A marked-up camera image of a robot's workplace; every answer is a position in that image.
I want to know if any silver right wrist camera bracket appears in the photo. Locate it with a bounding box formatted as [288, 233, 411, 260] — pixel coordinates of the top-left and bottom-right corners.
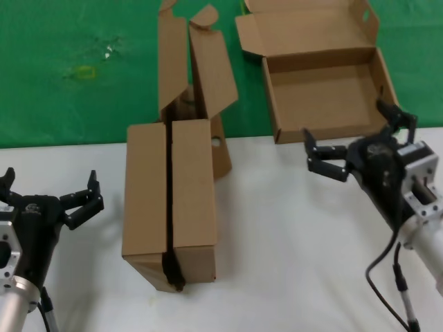
[397, 140, 443, 228]

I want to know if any black cable silver sleeve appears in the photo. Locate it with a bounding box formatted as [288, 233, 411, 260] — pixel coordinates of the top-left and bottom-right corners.
[392, 241, 422, 332]
[36, 285, 60, 332]

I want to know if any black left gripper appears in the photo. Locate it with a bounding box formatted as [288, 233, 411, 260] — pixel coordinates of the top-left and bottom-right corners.
[0, 167, 105, 288]

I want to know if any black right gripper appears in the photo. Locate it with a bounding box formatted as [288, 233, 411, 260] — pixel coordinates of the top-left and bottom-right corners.
[303, 100, 417, 231]

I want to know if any brown cardboard box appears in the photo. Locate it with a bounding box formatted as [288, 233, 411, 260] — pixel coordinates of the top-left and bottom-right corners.
[170, 3, 239, 283]
[121, 0, 190, 292]
[234, 0, 400, 145]

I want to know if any yellow green loop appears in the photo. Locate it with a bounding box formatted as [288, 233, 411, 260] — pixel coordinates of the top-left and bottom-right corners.
[76, 65, 97, 81]

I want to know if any green table cloth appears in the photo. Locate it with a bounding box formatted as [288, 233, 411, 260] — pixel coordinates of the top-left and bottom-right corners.
[0, 0, 443, 150]

